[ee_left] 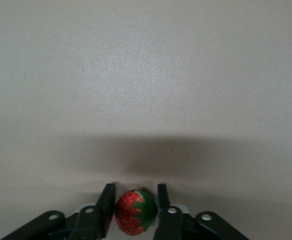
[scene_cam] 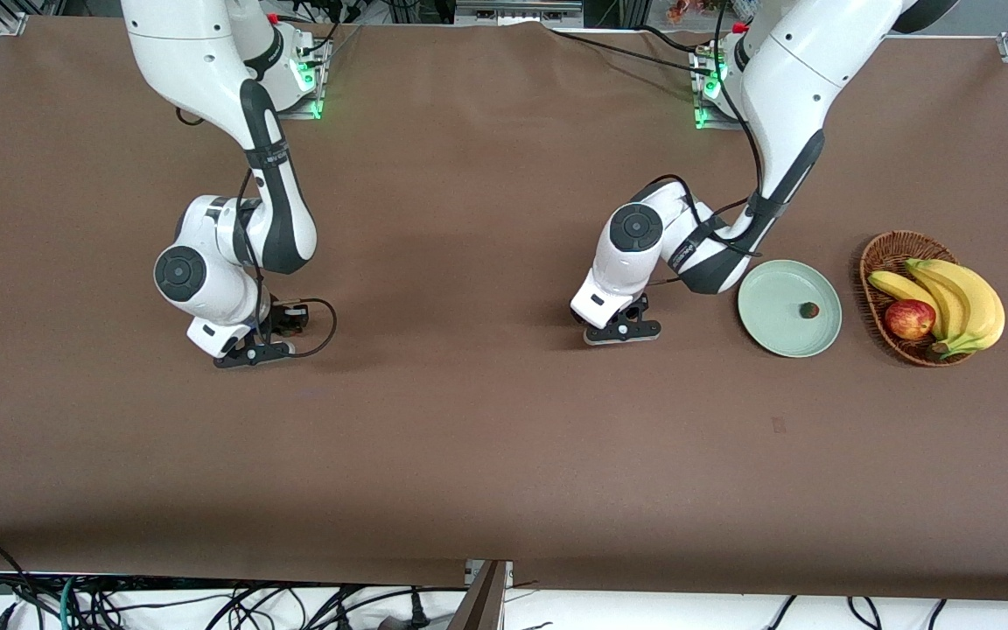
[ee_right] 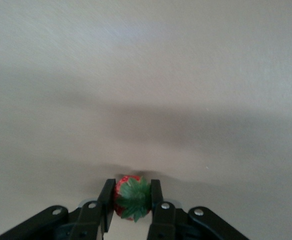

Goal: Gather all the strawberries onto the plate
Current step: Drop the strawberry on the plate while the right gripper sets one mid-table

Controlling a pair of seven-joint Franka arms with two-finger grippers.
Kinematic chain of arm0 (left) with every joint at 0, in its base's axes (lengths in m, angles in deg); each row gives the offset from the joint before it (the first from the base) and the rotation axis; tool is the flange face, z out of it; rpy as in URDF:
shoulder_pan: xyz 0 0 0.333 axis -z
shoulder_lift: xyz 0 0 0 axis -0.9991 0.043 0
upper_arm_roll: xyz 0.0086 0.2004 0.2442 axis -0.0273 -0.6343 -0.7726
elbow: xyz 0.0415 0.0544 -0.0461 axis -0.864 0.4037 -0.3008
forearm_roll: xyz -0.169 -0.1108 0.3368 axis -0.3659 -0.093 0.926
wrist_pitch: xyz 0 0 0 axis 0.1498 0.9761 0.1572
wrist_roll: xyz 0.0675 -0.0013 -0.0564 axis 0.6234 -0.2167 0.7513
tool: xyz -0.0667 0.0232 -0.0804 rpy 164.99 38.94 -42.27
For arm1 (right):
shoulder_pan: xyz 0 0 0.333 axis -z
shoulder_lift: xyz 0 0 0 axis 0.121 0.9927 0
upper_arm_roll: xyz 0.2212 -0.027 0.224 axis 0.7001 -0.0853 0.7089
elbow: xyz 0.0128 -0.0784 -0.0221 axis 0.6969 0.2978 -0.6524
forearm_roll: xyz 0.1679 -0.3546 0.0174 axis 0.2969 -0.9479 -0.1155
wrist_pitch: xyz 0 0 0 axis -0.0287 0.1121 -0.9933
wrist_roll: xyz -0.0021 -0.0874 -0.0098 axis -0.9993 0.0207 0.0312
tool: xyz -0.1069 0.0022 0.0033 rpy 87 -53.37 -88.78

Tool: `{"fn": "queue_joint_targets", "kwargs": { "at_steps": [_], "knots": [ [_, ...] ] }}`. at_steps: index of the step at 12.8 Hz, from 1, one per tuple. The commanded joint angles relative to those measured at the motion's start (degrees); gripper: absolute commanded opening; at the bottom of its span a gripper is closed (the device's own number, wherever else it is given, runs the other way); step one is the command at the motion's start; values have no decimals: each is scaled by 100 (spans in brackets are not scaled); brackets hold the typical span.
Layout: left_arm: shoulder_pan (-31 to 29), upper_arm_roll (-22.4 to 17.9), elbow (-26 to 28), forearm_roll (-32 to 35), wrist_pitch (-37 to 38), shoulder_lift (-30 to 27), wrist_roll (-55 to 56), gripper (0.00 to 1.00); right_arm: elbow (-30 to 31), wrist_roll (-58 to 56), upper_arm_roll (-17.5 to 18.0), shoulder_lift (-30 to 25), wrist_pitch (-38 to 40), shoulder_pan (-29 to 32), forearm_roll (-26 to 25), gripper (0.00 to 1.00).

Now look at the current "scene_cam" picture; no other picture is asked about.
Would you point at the black power plug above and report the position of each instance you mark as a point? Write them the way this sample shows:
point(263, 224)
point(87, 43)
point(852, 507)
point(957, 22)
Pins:
point(419, 610)

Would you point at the table edge support post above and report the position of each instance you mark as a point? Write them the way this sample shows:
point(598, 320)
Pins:
point(482, 599)

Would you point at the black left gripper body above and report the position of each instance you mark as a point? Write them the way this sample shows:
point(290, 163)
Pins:
point(635, 309)

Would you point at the colourful background object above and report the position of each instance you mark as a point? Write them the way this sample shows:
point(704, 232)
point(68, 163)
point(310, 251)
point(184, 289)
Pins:
point(692, 10)

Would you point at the red apple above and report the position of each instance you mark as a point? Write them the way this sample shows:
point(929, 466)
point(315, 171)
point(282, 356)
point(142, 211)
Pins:
point(910, 319)

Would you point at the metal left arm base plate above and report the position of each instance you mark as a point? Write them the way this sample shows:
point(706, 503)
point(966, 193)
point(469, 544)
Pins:
point(703, 114)

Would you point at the pale green round plate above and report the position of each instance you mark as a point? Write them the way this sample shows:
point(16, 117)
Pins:
point(775, 315)

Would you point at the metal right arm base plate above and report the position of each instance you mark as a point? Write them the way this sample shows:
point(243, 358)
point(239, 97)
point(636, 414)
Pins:
point(311, 101)

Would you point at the small yellow banana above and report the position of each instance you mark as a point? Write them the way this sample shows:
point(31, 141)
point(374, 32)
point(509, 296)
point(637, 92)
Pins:
point(898, 287)

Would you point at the medium yellow banana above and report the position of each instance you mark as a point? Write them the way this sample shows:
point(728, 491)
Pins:
point(950, 302)

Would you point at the brown wicker basket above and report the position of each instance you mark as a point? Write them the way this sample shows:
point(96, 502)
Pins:
point(893, 254)

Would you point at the large yellow banana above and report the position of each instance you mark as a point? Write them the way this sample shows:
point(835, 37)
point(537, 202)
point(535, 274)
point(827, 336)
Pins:
point(985, 306)

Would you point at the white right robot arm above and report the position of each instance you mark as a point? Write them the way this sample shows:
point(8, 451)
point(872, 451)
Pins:
point(206, 61)

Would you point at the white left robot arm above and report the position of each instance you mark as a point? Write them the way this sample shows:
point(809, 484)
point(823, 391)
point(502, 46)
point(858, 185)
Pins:
point(801, 70)

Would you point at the grey metal frame bracket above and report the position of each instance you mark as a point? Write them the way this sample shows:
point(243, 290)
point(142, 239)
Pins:
point(517, 12)

